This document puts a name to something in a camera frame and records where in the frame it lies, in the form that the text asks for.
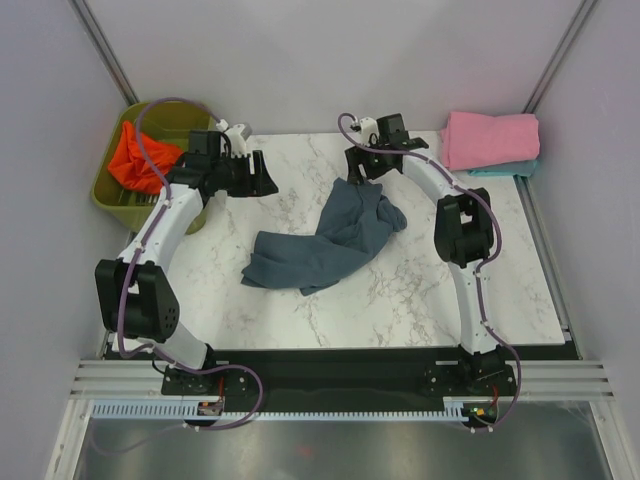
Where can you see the orange t shirt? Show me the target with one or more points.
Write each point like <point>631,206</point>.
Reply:
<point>129,167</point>

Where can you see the right corner aluminium post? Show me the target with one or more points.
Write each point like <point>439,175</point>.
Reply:
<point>568,40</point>

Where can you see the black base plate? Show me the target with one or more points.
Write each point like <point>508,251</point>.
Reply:
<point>334,378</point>

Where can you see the olive green plastic bin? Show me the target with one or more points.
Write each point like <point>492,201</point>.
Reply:
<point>169,123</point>

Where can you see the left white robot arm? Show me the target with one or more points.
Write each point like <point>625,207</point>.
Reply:
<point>136,299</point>

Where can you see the folded pink t shirt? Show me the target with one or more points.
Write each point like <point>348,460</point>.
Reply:
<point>472,141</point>

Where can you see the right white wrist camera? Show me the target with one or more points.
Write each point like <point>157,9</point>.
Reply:
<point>367,129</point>

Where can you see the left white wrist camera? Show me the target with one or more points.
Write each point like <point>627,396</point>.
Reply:
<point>238,134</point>

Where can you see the left corner aluminium post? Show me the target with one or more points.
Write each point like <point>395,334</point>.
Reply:
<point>105,51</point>

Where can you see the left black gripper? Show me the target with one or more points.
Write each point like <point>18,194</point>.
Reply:
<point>257,185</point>

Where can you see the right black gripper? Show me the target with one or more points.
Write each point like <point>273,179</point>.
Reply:
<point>357,156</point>

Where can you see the aluminium rail frame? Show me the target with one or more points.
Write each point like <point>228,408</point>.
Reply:
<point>404,298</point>

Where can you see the corner aluminium post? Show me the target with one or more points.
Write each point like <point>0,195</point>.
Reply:
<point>105,51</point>
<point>568,40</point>

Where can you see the folded teal t shirt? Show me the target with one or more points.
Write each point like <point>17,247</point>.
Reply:
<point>512,169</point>

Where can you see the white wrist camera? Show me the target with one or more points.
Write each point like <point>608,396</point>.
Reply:
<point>238,134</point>
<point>367,129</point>

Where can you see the slotted cable duct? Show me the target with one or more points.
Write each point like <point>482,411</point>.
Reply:
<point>192,410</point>

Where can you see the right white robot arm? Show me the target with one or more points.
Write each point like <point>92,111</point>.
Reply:
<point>467,236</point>

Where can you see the grey-blue t shirt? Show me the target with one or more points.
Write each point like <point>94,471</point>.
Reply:
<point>355,224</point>

